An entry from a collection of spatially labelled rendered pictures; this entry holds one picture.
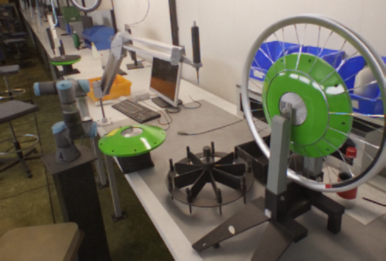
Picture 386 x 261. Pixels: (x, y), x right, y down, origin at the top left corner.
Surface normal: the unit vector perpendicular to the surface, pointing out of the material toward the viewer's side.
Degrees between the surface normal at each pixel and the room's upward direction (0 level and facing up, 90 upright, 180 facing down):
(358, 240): 0
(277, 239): 18
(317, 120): 91
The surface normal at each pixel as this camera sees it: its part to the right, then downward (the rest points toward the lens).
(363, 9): -0.88, 0.23
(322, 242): -0.06, -0.92
